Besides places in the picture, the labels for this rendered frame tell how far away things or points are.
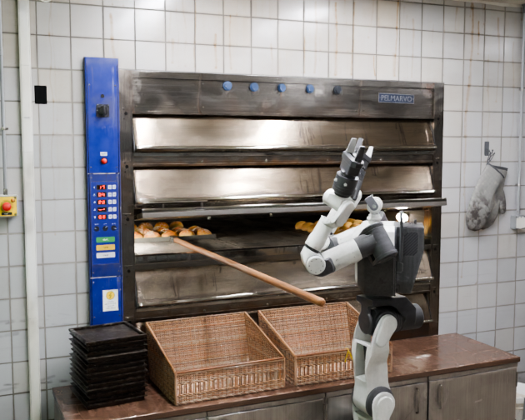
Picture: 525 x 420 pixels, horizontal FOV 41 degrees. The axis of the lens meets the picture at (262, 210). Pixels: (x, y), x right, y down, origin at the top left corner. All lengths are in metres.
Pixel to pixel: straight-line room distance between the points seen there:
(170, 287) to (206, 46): 1.24
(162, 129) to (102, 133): 0.31
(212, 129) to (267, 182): 0.42
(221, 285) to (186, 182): 0.57
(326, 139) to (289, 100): 0.30
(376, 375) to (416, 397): 0.67
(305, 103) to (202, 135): 0.62
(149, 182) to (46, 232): 0.55
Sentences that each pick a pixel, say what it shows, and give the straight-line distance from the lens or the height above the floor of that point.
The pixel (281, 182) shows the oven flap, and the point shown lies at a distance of 3.82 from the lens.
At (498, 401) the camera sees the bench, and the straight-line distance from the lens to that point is 4.19.
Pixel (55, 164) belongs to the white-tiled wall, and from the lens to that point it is 3.48.
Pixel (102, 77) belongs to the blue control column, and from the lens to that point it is 3.50.
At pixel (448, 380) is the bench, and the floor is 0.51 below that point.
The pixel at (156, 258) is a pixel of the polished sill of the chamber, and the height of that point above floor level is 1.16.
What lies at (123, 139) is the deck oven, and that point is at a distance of 3.54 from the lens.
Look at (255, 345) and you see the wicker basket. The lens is 3.72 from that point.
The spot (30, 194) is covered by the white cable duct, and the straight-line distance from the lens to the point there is 3.46.
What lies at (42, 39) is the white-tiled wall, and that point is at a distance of 3.51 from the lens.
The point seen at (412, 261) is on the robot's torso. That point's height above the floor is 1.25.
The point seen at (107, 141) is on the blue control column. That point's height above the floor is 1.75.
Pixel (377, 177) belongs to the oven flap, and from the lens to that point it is 4.13.
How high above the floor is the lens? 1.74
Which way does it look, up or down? 5 degrees down
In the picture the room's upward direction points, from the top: straight up
